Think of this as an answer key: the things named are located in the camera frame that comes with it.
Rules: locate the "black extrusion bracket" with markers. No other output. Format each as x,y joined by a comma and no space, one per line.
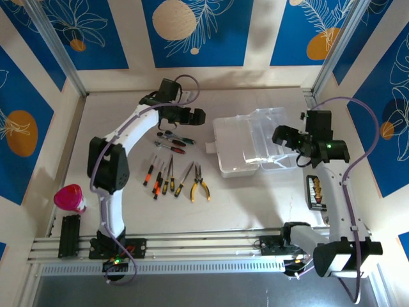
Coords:
68,236

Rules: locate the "black controller board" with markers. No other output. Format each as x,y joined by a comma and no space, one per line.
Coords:
297,270
115,263

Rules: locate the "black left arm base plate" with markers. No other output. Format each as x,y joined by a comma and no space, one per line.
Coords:
137,247

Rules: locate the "row of small screwdrivers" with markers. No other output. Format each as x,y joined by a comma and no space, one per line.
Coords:
165,187

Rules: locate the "blue floral wall panel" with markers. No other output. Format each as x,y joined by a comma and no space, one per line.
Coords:
223,48
287,32
96,48
364,38
367,128
38,48
19,176

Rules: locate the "pink plastic cup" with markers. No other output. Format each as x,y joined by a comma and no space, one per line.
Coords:
70,198

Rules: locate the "aluminium front rail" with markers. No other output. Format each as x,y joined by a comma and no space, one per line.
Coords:
198,246

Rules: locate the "clear plastic tool box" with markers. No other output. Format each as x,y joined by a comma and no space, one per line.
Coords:
233,144

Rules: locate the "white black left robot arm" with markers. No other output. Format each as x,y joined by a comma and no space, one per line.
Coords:
112,217

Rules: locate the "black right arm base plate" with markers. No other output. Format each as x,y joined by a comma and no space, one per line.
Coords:
270,246

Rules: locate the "black screwdriver bit holder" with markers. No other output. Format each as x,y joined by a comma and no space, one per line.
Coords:
314,195

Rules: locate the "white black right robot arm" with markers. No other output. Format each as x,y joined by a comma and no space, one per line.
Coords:
338,204

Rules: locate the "aluminium corner post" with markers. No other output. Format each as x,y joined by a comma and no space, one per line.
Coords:
342,48
54,48

